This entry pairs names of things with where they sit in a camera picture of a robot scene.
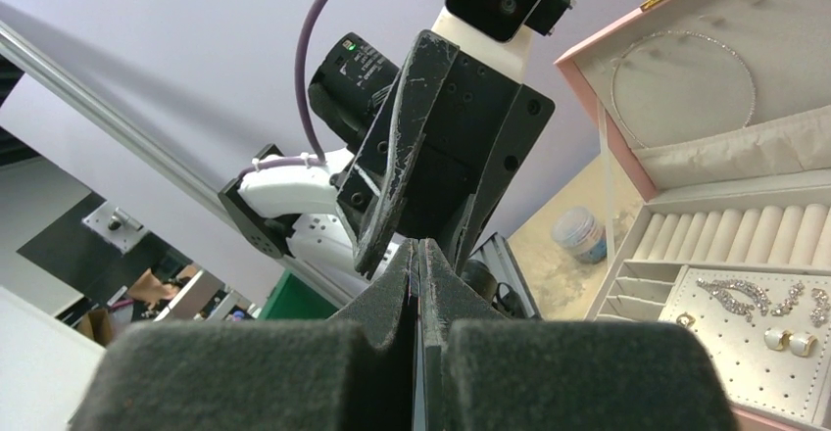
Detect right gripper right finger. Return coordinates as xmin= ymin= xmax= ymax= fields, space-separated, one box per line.
xmin=418 ymin=240 xmax=737 ymax=430

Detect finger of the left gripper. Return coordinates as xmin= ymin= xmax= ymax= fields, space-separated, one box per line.
xmin=448 ymin=193 xmax=494 ymax=274
xmin=353 ymin=30 xmax=459 ymax=274

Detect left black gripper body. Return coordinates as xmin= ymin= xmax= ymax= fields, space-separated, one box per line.
xmin=336 ymin=46 xmax=556 ymax=247

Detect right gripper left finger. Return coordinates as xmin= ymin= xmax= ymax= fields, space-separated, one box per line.
xmin=71 ymin=240 xmax=416 ymax=430

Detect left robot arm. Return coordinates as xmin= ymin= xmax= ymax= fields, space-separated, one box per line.
xmin=220 ymin=28 xmax=555 ymax=280

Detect pink jewelry box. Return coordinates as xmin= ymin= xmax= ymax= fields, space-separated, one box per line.
xmin=557 ymin=0 xmax=830 ymax=430

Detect small clear round container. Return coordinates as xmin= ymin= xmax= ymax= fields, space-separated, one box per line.
xmin=551 ymin=207 xmax=607 ymax=264

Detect crystal earrings in box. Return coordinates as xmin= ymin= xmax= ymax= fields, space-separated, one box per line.
xmin=695 ymin=277 xmax=807 ymax=322

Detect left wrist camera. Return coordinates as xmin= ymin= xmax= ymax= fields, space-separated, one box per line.
xmin=431 ymin=0 xmax=575 ymax=83

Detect silver necklace in lid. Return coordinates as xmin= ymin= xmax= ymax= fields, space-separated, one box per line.
xmin=610 ymin=29 xmax=758 ymax=150

